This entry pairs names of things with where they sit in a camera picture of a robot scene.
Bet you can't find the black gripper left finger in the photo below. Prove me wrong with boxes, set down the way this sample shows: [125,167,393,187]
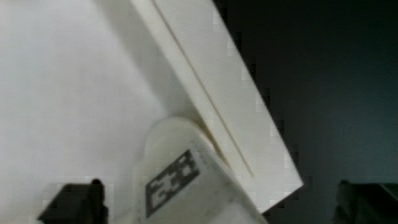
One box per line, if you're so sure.
[38,179,109,224]

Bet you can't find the white leg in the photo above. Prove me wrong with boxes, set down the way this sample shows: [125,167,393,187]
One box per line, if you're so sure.
[116,117,269,224]

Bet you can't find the white square tabletop part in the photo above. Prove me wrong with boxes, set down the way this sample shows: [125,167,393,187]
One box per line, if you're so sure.
[0,0,302,224]

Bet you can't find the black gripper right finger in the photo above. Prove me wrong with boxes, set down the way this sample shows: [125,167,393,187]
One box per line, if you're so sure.
[332,180,398,224]

